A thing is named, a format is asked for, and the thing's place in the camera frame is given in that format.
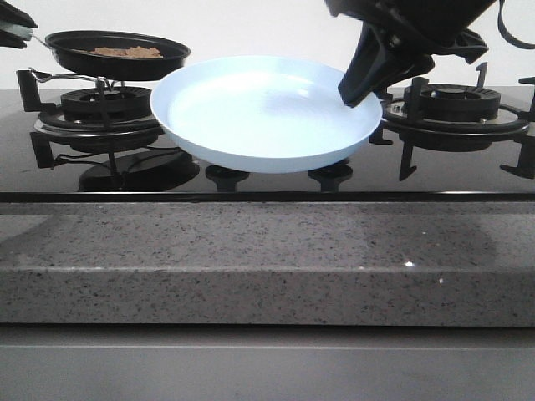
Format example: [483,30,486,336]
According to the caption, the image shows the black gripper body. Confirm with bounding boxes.
[326,0,493,63]

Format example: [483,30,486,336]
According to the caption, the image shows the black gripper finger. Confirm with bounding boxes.
[354,54,435,105]
[1,3,38,48]
[338,23,397,104]

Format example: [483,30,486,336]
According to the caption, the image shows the black frying pan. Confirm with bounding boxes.
[41,30,191,82]

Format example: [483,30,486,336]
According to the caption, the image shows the brown meat pieces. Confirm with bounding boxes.
[83,46,163,59]

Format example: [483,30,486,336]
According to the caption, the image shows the light blue plate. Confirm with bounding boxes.
[150,56,383,174]

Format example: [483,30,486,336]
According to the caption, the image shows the right black gas burner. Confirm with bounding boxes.
[419,84,501,122]

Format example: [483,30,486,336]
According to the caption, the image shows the black gas burner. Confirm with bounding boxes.
[60,87,150,124]
[419,84,501,122]

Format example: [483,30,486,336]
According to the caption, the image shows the right black pan support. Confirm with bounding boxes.
[369,63,534,180]

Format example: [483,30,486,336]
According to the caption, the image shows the black pan support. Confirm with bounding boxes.
[369,63,534,180]
[17,69,163,168]

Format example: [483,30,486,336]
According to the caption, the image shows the black glass gas cooktop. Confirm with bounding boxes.
[1,90,534,203]

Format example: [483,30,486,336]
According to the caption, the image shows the left black gas burner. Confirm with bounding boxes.
[60,87,150,124]

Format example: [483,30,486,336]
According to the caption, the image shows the left black pan support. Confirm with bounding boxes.
[17,69,163,168]

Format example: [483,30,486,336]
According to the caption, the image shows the wire pan reducer ring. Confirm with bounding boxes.
[28,67,126,99]

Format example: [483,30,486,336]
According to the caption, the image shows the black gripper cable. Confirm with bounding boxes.
[496,0,535,50]

